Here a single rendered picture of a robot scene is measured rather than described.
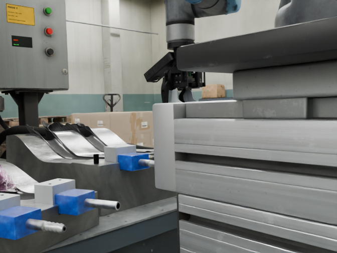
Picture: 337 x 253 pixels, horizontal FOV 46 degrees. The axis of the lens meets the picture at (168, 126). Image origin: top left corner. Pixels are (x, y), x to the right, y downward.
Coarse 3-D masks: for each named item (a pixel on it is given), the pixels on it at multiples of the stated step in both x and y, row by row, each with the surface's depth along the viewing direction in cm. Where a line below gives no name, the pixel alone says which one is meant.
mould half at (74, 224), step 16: (16, 176) 69; (32, 192) 65; (96, 192) 64; (48, 208) 55; (96, 208) 64; (64, 224) 57; (80, 224) 61; (96, 224) 64; (0, 240) 47; (16, 240) 50; (32, 240) 52; (48, 240) 55
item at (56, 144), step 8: (48, 128) 101; (56, 128) 103; (64, 128) 103; (72, 128) 103; (80, 128) 107; (88, 128) 105; (40, 136) 93; (48, 136) 97; (56, 136) 95; (88, 136) 104; (96, 136) 102; (48, 144) 91; (56, 144) 93; (96, 144) 99; (104, 144) 100; (56, 152) 89; (64, 152) 91; (72, 152) 91; (136, 152) 91; (144, 152) 89
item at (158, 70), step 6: (168, 54) 101; (162, 60) 103; (168, 60) 101; (174, 60) 102; (156, 66) 104; (162, 66) 103; (150, 72) 106; (156, 72) 104; (162, 72) 106; (150, 78) 106; (156, 78) 107
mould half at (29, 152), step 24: (24, 144) 88; (72, 144) 95; (120, 144) 102; (24, 168) 89; (48, 168) 81; (72, 168) 75; (96, 168) 69; (120, 192) 72; (144, 192) 77; (168, 192) 82
